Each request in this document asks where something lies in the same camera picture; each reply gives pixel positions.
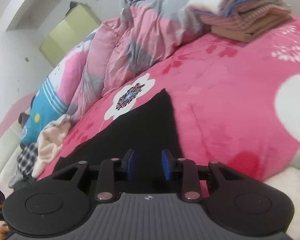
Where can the blue pink striped pillow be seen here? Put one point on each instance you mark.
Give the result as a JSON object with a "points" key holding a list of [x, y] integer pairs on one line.
{"points": [[54, 96]]}

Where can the black white plaid garment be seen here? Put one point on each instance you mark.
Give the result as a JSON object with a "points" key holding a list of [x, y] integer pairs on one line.
{"points": [[26, 160]]}

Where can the folded pink checked garment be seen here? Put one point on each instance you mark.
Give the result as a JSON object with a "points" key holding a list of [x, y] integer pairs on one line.
{"points": [[245, 15]]}

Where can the yellow green cabinet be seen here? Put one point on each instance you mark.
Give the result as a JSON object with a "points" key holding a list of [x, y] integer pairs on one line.
{"points": [[78, 23]]}

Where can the pink grey floral duvet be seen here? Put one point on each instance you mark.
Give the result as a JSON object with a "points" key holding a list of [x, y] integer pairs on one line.
{"points": [[145, 33]]}

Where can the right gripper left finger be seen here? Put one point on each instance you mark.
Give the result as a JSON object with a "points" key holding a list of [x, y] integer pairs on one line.
{"points": [[62, 201]]}

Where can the pink floral bed blanket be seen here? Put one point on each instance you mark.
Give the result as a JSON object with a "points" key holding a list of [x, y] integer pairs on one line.
{"points": [[233, 102]]}

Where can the folded blue garment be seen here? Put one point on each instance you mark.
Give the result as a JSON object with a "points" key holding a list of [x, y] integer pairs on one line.
{"points": [[229, 10]]}

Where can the folded beige garment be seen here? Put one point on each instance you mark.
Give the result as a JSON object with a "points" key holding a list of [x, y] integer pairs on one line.
{"points": [[258, 28]]}

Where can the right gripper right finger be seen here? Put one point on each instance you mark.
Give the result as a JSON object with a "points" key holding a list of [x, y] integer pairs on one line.
{"points": [[231, 199]]}

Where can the cream white fleece garment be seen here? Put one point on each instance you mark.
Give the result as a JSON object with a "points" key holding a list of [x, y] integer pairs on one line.
{"points": [[50, 143]]}

